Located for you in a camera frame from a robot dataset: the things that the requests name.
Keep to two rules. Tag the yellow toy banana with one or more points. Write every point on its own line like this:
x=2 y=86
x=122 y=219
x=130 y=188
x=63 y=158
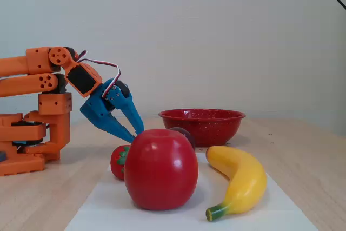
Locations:
x=248 y=179

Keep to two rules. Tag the red toy strawberry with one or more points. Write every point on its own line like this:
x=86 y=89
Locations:
x=116 y=166

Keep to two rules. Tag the red speckled bowl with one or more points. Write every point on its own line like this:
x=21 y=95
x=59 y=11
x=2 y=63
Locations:
x=211 y=131

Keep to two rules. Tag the orange robot base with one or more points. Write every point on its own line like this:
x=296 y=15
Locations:
x=19 y=164

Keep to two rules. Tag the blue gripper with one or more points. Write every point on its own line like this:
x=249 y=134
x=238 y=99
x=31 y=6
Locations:
x=98 y=105

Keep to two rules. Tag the dark purple toy plum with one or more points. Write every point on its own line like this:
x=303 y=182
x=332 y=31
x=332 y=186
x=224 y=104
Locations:
x=187 y=136

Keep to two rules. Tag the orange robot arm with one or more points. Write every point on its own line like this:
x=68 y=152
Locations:
x=16 y=64

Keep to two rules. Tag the white paper sheet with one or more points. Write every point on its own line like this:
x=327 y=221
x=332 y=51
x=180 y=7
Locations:
x=211 y=190

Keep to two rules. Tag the red toy apple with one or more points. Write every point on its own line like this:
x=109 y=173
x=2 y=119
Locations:
x=159 y=171

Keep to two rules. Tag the dark blue block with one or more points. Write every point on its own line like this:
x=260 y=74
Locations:
x=2 y=156

